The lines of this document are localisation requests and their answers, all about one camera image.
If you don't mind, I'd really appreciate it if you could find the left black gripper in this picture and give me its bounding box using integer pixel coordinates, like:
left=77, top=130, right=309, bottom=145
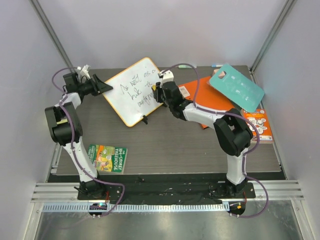
left=78, top=75, right=114, bottom=97

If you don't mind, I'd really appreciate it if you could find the yellow framed whiteboard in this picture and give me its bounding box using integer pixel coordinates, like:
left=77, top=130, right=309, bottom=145
left=103, top=57, right=161, bottom=127

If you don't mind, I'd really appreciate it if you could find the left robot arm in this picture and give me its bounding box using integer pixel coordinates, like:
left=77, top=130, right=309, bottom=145
left=44, top=72, right=113, bottom=200

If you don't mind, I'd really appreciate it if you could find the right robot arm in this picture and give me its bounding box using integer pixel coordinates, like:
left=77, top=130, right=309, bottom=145
left=151, top=81, right=253, bottom=198

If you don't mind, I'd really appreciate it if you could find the black whiteboard clip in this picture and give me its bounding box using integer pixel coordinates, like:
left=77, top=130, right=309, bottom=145
left=142, top=115, right=148, bottom=125

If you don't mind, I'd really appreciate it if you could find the green eraser block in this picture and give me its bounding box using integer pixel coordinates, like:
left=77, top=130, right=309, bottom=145
left=178, top=64, right=197, bottom=69

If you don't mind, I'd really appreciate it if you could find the pale yellow mug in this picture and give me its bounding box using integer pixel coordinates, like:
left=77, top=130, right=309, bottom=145
left=56, top=119, right=68, bottom=125

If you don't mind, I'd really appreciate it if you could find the blue marker pen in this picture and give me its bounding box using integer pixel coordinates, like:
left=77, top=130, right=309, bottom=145
left=211, top=64, right=223, bottom=68

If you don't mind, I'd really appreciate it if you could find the green treehouse book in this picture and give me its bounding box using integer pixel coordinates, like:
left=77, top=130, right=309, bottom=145
left=87, top=144, right=128, bottom=174

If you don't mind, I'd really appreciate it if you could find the teal plastic board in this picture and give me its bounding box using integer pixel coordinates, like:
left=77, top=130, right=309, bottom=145
left=209, top=64, right=265, bottom=113

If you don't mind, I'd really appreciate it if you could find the orange paperback book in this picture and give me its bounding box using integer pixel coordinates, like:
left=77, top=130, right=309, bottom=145
left=241, top=108, right=274, bottom=144

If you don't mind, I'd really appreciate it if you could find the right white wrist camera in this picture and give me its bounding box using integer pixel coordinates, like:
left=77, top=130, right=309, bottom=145
left=158, top=70, right=174, bottom=84

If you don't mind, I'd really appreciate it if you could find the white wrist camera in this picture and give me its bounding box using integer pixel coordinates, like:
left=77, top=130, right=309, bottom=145
left=76, top=64, right=91, bottom=79
left=158, top=70, right=174, bottom=84

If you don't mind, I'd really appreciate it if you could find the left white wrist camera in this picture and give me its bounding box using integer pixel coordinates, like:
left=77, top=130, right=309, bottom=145
left=76, top=64, right=91, bottom=79

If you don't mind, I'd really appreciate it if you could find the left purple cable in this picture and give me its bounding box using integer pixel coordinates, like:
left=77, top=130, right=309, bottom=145
left=51, top=66, right=126, bottom=218

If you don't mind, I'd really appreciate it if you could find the purple cable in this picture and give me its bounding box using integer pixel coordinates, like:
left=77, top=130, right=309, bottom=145
left=51, top=66, right=126, bottom=218
left=159, top=62, right=270, bottom=219

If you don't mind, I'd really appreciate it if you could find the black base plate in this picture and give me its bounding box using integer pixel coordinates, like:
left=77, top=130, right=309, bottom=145
left=76, top=173, right=256, bottom=206

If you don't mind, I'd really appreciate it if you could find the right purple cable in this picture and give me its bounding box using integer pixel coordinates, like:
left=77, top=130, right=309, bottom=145
left=159, top=62, right=270, bottom=219

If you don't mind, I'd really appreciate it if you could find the slotted cable duct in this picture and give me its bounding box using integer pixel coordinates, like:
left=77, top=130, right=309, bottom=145
left=42, top=202, right=230, bottom=213

